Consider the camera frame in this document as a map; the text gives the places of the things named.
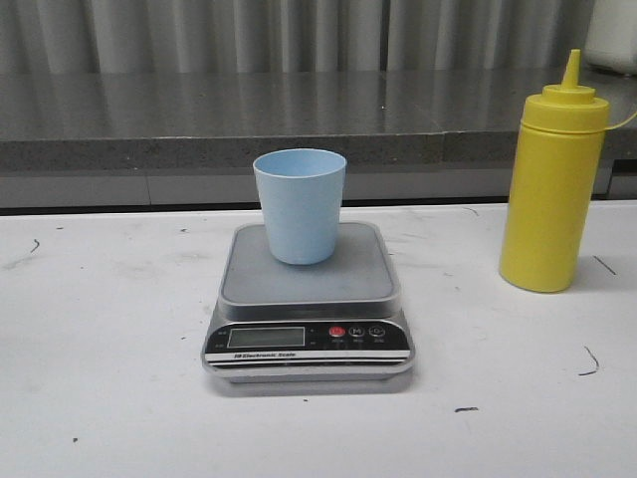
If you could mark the light blue plastic cup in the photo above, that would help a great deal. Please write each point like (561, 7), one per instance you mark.
(300, 192)

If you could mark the grey stone counter shelf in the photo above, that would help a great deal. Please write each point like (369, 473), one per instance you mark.
(396, 121)

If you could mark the silver electronic kitchen scale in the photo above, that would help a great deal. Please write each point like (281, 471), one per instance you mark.
(339, 319)

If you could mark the yellow squeeze bottle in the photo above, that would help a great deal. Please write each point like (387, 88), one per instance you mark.
(562, 132)

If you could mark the white container on counter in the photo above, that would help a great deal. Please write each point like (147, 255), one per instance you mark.
(611, 37)

